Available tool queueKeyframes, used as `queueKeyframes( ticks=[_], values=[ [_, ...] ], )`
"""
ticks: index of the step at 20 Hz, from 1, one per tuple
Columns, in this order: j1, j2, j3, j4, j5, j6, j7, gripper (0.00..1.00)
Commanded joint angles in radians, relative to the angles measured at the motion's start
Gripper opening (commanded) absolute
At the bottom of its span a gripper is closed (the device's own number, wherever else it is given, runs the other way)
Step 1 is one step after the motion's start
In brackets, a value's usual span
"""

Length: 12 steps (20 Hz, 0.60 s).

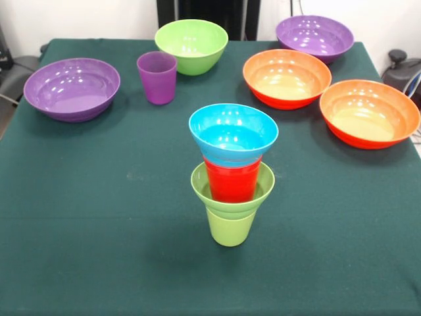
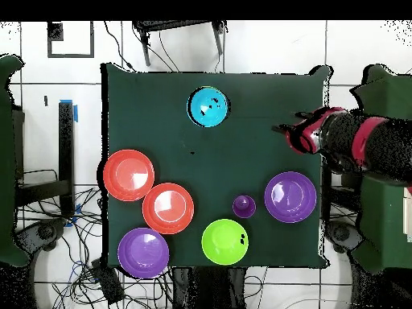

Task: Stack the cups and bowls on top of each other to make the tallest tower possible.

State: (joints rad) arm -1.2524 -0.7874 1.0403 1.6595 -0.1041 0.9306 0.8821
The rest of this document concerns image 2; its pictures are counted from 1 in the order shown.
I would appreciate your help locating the black metal frame stand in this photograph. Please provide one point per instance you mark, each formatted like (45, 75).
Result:
(173, 25)

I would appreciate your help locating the large orange plastic bowl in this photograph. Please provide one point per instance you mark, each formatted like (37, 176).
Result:
(128, 175)
(168, 208)

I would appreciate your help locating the white box stack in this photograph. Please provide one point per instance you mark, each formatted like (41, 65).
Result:
(408, 212)

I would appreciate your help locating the small blue plastic bowl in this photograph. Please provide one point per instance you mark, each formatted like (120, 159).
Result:
(206, 111)

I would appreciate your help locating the black square floor frame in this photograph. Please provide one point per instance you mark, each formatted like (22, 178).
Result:
(54, 32)

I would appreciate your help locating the large purple plastic bowl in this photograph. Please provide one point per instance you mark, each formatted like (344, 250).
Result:
(289, 196)
(143, 253)

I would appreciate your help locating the dark green side table cloth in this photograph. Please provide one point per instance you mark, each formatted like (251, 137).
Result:
(383, 209)
(6, 161)

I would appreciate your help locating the large green plastic bowl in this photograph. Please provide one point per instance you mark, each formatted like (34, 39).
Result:
(222, 243)

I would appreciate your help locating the black power strip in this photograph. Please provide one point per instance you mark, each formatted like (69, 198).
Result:
(107, 283)

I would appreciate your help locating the dark grey machine base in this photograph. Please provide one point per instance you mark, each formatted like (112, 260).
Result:
(45, 231)
(342, 235)

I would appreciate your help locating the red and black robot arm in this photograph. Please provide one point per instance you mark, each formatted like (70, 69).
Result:
(370, 145)

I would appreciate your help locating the purple plastic cup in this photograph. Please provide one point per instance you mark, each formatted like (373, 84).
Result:
(244, 207)

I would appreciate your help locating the black metal beam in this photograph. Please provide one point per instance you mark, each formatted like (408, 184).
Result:
(66, 145)
(42, 191)

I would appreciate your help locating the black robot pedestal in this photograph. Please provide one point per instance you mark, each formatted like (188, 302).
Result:
(206, 289)

